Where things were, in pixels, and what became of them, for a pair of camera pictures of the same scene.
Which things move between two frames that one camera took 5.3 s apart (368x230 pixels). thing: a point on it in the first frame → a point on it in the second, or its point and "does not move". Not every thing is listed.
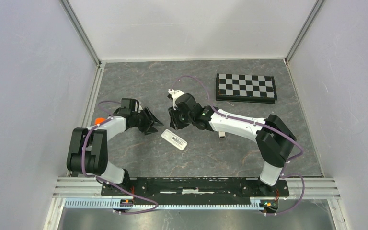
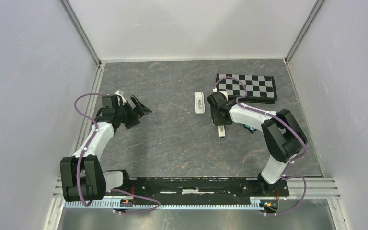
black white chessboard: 246,88 does not move
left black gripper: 150,119 → 133,120
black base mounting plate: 180,189 does not move
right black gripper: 174,123 → 216,121
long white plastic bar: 222,133 does not move
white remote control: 175,139 → 199,102
